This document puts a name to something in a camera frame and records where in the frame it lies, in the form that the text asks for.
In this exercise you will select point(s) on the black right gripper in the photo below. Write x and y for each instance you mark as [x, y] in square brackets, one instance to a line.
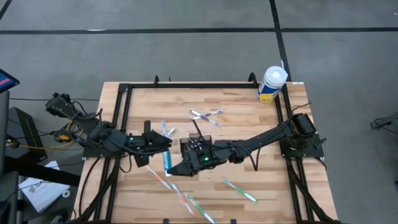
[199, 157]

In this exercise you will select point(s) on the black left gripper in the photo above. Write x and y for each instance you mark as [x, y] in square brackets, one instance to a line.
[138, 144]

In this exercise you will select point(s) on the blue mouthwash bottle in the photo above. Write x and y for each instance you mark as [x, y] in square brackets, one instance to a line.
[167, 160]

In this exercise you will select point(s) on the orange toothbrush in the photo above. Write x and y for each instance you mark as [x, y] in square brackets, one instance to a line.
[184, 200]
[158, 178]

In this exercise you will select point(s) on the green toothbrush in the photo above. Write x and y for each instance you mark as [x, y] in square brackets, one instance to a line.
[200, 209]
[239, 190]

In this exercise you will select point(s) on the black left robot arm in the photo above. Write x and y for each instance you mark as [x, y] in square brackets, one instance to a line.
[93, 129]

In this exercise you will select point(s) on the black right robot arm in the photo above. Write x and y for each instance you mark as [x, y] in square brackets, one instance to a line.
[264, 137]

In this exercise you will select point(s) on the white tape roll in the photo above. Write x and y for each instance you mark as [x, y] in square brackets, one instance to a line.
[66, 193]

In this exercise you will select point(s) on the black stand beam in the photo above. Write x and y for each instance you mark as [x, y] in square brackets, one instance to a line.
[46, 175]

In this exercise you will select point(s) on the white blue yellow wipes canister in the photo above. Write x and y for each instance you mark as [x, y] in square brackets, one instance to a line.
[272, 84]

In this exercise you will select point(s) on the white paper sheet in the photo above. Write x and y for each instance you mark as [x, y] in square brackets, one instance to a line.
[42, 189]

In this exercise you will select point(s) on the black computer box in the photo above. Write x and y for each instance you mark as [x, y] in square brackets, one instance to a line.
[26, 133]

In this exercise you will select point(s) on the screen with pink stripe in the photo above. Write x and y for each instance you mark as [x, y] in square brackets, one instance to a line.
[6, 80]

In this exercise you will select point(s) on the black aluminium table frame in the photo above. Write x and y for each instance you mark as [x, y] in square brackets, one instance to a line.
[202, 85]

